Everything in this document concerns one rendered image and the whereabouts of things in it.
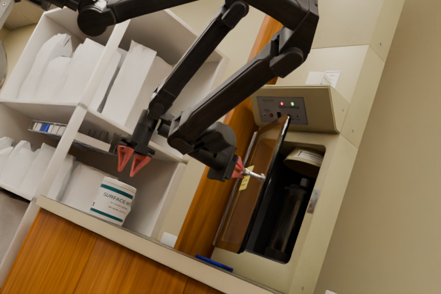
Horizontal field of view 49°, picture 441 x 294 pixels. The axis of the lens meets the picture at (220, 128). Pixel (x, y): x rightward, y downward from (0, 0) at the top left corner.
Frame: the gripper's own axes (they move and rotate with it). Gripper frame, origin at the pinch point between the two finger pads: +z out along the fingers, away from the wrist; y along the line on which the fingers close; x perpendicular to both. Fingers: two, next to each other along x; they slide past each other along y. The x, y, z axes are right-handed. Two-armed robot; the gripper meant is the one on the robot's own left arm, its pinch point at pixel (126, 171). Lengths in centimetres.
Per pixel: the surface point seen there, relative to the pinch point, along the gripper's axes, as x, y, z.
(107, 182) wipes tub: 33.3, 14.7, 2.9
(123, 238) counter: -9.3, 2.1, 18.1
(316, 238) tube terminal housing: -46, 37, -1
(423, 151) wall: -50, 76, -44
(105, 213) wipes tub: 29.7, 17.0, 13.7
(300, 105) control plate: -35, 25, -36
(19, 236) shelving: 70, 9, 34
